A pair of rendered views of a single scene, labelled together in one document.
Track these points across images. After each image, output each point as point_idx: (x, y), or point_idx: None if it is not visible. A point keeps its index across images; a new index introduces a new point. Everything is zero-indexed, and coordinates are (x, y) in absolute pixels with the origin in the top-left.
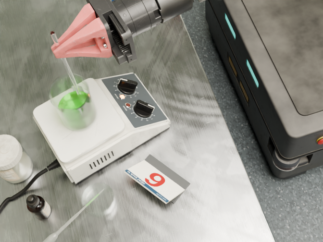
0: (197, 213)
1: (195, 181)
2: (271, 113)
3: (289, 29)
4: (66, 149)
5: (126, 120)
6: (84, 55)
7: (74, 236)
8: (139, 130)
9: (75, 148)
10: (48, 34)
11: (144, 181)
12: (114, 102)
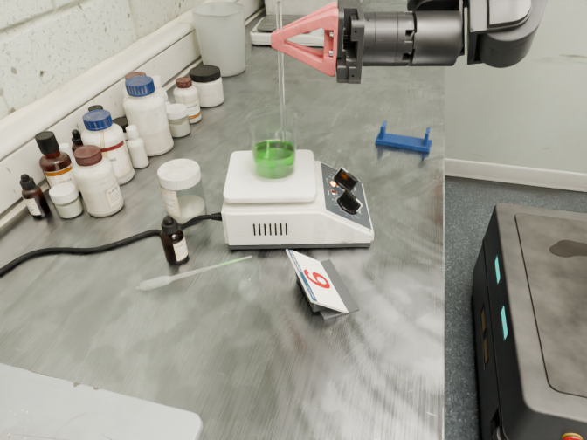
0: (348, 347)
1: (368, 312)
2: (511, 372)
3: (569, 294)
4: (238, 189)
5: (321, 199)
6: (303, 58)
7: (187, 294)
8: (329, 216)
9: (247, 191)
10: (300, 138)
11: (302, 269)
12: (321, 182)
